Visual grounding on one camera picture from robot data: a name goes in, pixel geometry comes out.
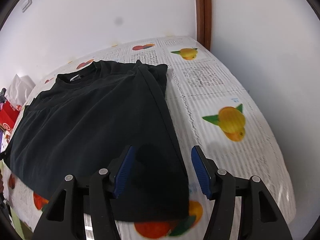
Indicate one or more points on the brown wooden door frame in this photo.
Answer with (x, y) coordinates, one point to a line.
(203, 12)

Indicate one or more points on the white light switch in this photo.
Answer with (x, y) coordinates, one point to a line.
(26, 3)

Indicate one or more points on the red paper shopping bag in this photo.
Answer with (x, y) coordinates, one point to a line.
(8, 116)

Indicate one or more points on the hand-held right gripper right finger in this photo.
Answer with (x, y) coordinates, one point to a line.
(201, 175)

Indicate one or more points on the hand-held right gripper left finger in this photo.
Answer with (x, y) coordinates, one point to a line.
(123, 175)

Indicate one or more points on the light green cloth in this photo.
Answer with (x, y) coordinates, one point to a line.
(20, 230)

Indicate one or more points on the white plastic bag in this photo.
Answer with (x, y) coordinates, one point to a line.
(18, 87)

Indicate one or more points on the fruit printed tablecloth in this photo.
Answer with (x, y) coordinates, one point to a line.
(225, 85)

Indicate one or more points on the black sweatshirt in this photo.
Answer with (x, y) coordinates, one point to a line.
(87, 130)

